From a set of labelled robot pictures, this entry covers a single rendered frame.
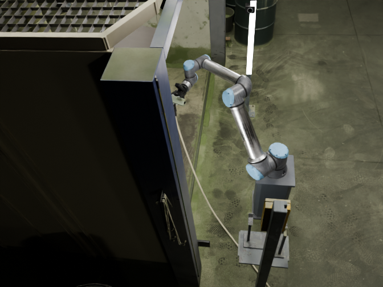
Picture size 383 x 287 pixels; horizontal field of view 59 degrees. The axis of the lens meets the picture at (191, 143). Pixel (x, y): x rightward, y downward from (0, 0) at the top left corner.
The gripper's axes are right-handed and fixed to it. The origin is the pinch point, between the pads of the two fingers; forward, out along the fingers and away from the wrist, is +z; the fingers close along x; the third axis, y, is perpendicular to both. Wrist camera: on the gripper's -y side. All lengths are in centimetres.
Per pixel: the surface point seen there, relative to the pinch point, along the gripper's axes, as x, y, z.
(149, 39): 11, -53, -2
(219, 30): 45, 51, -177
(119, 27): -43, -119, 76
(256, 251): -101, 36, 69
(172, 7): -49, -115, 51
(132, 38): 20, -55, 4
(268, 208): -106, -39, 77
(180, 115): 50, 107, -75
